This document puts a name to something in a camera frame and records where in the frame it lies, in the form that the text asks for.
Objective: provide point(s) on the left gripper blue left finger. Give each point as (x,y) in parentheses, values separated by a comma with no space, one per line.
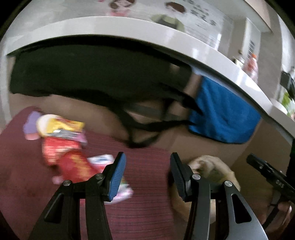
(113,174)

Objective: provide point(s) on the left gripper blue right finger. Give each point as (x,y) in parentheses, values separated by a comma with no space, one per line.
(181,175)

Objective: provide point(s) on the Kleenex tissue pack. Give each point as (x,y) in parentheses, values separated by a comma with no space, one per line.
(99,162)

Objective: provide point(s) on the red crushed drink can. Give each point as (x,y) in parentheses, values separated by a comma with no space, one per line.
(74,166)

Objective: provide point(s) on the yellow snack wrapper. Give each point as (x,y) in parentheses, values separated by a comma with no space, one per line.
(51,123)

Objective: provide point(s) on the pink purple sponge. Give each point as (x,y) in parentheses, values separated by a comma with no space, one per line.
(30,127)

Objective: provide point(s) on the trash bin with plastic bag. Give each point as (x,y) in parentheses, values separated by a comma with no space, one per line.
(211,168)

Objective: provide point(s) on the person's right hand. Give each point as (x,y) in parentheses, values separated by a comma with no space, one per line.
(281,218)

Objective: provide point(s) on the red round wrapper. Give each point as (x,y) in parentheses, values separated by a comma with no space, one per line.
(53,148)

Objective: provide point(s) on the blue hanging towel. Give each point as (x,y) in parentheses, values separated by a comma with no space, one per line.
(226,118)

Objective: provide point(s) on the white bowl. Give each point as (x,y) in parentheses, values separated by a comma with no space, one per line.
(279,106)

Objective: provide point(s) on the green white package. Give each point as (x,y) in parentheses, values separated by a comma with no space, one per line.
(288,104)

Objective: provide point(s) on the red plaid tablecloth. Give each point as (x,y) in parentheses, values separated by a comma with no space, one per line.
(36,203)

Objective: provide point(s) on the black hanging bag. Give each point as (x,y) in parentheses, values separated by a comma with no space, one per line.
(110,77)

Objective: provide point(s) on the red plastic bottle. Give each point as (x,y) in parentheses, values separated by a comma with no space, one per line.
(251,68)

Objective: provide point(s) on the dark sauce bottle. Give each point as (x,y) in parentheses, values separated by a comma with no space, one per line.
(239,60)

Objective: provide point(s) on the black wall rack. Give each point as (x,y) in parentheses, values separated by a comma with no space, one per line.
(287,82)

